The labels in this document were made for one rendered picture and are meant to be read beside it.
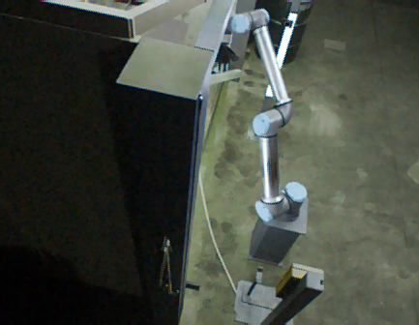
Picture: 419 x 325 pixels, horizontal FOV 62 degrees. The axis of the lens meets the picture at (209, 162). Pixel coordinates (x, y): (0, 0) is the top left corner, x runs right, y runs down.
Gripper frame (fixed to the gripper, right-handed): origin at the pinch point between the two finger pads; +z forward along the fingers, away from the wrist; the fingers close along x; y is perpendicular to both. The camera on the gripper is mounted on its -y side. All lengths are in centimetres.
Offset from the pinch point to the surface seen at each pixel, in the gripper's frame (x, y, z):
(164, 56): 115, -69, -30
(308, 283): 79, -104, 41
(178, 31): 21.8, 18.2, -24.2
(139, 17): 115, -61, -38
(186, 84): 117, -79, -26
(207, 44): 104, -73, -33
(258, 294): 35, -67, 106
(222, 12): 92, -67, -40
